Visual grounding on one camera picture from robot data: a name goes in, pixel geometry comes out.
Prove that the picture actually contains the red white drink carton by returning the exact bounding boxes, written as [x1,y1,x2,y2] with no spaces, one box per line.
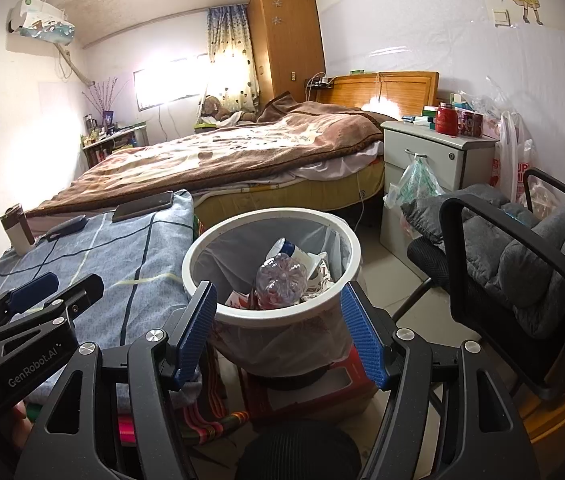
[224,287,259,312]

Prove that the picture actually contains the wall air conditioner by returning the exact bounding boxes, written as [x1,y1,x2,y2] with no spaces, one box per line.
[7,0,76,44]

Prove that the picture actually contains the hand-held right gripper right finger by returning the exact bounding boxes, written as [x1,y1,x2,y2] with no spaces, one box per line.
[341,280,541,480]

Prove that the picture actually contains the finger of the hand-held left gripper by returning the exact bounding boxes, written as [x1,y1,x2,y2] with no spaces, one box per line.
[0,274,106,347]
[0,271,61,332]

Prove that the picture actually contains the white cable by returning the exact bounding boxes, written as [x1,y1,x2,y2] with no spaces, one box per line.
[354,169,369,232]

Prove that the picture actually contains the dark blue case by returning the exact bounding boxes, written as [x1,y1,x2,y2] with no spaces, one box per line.
[44,214,88,242]

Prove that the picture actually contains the white blue-label cup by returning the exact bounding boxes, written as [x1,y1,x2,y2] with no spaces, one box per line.
[264,237,324,282]

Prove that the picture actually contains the white nightstand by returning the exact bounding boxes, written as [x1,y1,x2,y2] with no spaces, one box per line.
[379,119,499,262]

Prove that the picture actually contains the patterned curtain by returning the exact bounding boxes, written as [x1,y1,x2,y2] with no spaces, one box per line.
[206,4,262,112]

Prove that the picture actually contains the grey cushioned chair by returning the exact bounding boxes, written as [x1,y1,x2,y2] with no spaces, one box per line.
[401,35,565,402]

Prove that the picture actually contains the white brown box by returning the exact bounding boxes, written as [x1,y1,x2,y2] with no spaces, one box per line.
[0,203,36,257]

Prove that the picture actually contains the white red plastic bag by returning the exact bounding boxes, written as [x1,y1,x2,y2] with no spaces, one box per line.
[491,109,534,207]

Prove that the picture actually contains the brown teddy bear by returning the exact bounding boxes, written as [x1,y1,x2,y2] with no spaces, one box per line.
[198,95,232,124]

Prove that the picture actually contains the red cardboard box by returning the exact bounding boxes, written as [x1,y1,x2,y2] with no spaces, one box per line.
[239,344,379,422]

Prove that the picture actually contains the black smartphone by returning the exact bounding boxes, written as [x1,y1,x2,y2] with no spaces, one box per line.
[112,190,175,222]

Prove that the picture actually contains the brown printed blanket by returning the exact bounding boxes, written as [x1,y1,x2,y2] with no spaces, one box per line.
[22,92,384,219]

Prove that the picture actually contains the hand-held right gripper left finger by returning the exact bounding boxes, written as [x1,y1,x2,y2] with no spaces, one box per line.
[15,280,218,480]

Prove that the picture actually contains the green plastic bag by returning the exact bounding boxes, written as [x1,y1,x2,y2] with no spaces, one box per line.
[383,156,444,212]

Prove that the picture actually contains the white trash bin with liner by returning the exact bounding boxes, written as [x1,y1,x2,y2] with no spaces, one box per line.
[192,220,362,379]

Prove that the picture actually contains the red jar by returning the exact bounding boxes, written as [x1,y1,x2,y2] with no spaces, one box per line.
[435,102,460,136]

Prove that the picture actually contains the cluttered side desk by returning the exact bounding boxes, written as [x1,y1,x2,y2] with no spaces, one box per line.
[81,121,151,169]

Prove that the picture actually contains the blue checked tablecloth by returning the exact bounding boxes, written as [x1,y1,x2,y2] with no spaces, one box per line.
[0,189,196,406]

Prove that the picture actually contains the wrapped air conditioner pipe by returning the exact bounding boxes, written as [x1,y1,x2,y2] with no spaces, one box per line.
[56,41,99,87]

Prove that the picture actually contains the clear red-label plastic bottle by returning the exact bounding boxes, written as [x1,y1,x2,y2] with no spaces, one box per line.
[254,253,314,309]

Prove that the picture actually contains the red tin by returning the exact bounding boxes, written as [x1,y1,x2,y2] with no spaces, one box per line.
[457,109,484,138]

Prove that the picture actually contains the bright window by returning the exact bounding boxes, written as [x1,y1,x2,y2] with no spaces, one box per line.
[133,55,214,112]

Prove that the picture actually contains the power strip with plugs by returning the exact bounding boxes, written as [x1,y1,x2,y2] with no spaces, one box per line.
[305,74,337,91]

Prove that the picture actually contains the wooden bed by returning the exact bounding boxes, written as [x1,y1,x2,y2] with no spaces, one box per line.
[22,70,440,232]

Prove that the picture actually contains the wooden wardrobe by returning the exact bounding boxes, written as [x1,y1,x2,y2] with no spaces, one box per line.
[247,0,327,107]

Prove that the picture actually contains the green boxes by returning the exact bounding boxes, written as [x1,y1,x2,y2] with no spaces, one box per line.
[401,106,439,129]

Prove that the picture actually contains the vase of bare branches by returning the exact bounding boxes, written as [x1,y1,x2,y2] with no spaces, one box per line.
[82,77,132,127]

